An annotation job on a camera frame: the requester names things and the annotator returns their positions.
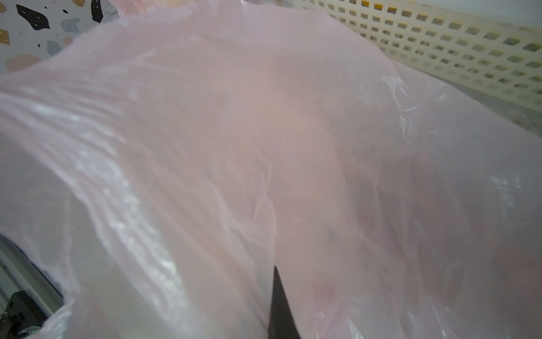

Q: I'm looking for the pink plastic bag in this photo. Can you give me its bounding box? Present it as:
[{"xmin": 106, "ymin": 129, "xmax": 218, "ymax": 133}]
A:
[{"xmin": 1, "ymin": 1, "xmax": 541, "ymax": 338}]

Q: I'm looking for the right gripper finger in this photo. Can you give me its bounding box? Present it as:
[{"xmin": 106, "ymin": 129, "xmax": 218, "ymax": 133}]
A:
[{"xmin": 268, "ymin": 266, "xmax": 301, "ymax": 339}]

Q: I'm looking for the white plastic basket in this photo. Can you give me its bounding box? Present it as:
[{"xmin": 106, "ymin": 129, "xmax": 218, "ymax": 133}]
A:
[{"xmin": 292, "ymin": 1, "xmax": 541, "ymax": 112}]

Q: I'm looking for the aluminium rail frame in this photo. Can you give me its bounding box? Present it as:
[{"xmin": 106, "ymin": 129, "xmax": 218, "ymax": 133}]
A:
[{"xmin": 1, "ymin": 236, "xmax": 64, "ymax": 319}]

